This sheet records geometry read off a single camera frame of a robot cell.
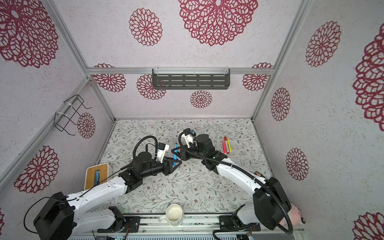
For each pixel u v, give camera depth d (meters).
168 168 0.68
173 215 0.75
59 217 0.41
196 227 0.73
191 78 0.97
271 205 0.41
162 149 0.68
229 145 1.03
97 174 0.87
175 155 0.73
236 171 0.51
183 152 0.67
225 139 1.07
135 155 0.59
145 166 0.62
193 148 0.67
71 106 0.78
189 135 0.69
